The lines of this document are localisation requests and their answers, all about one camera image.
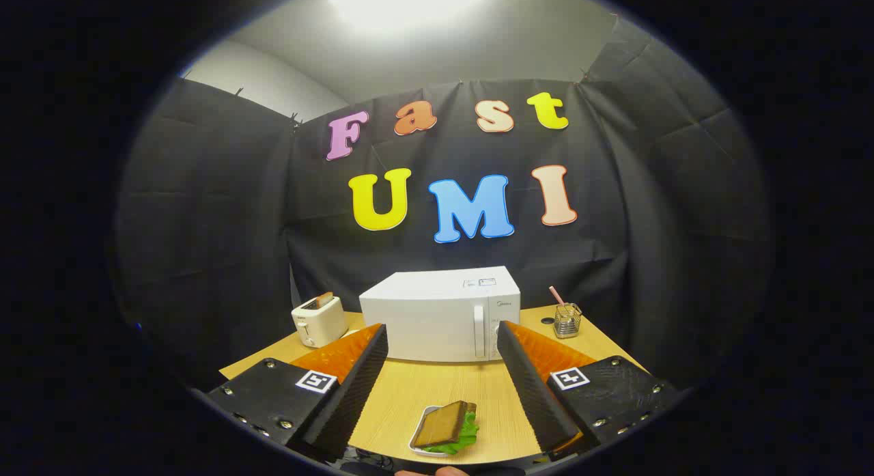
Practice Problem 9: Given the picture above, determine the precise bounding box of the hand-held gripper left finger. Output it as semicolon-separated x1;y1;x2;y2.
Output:
205;324;389;463

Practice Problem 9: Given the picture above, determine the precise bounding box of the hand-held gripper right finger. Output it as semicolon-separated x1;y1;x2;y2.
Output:
496;320;683;463

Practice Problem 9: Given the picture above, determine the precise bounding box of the brown bread lettuce sandwich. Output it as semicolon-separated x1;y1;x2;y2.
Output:
413;401;480;455

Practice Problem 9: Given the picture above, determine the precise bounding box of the white microwave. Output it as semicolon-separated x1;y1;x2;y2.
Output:
359;266;521;363

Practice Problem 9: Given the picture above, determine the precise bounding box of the white toaster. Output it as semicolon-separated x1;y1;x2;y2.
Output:
292;295;349;349

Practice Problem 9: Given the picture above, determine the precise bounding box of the small white plate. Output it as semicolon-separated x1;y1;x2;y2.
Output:
408;405;479;458

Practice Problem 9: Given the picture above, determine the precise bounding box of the black backdrop cloth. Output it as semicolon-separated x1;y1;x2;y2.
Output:
116;18;772;395

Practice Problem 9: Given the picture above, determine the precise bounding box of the ceiling light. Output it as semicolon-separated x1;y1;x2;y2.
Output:
328;0;494;26

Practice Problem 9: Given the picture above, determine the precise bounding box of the wire mesh holder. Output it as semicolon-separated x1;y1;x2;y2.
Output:
554;303;583;339

